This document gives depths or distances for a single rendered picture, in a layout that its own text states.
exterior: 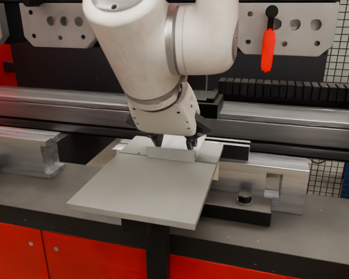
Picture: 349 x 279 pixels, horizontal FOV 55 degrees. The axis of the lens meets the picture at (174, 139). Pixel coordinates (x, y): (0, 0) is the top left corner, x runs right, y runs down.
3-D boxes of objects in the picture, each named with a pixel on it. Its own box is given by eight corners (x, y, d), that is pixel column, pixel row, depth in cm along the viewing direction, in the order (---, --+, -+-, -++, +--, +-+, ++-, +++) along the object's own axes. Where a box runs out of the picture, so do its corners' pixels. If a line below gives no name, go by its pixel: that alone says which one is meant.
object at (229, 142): (149, 149, 70) (149, 136, 69) (154, 144, 72) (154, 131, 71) (247, 160, 65) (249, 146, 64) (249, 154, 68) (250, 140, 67)
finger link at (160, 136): (156, 116, 58) (164, 135, 64) (138, 114, 59) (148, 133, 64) (152, 132, 56) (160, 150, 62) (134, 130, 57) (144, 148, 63)
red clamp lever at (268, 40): (259, 73, 52) (266, 4, 48) (260, 68, 55) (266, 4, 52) (271, 73, 51) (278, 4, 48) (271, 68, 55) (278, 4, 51)
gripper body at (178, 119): (194, 64, 47) (203, 108, 57) (127, 61, 49) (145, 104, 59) (184, 109, 44) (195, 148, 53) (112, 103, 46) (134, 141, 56)
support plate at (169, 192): (66, 209, 46) (65, 203, 46) (135, 139, 70) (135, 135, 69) (195, 231, 42) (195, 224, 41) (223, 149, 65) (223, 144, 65)
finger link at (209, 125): (219, 115, 52) (209, 131, 57) (171, 102, 51) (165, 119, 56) (218, 122, 51) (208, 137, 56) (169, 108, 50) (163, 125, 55)
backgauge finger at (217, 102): (152, 135, 73) (151, 114, 71) (181, 104, 96) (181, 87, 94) (206, 141, 70) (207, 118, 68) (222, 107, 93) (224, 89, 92)
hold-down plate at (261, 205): (117, 203, 68) (116, 190, 67) (127, 190, 73) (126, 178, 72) (270, 227, 61) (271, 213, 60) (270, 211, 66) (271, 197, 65)
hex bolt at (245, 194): (236, 203, 63) (236, 196, 62) (237, 196, 65) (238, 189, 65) (251, 206, 62) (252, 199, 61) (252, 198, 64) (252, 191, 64)
